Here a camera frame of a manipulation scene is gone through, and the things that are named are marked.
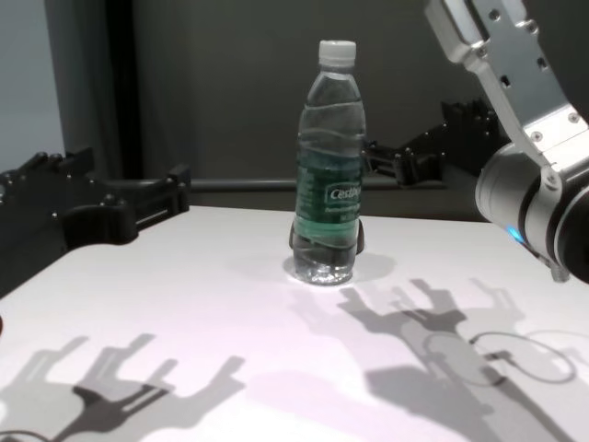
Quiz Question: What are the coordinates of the clear plastic water bottle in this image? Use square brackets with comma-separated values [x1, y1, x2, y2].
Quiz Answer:
[289, 40, 368, 286]

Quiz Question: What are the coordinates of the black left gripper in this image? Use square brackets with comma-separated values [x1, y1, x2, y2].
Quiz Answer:
[0, 146, 192, 298]

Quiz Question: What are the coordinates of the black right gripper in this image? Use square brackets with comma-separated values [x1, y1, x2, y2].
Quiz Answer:
[361, 99, 512, 190]

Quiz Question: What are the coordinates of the grey horizontal handrail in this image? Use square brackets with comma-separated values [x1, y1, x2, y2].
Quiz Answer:
[188, 178, 397, 193]

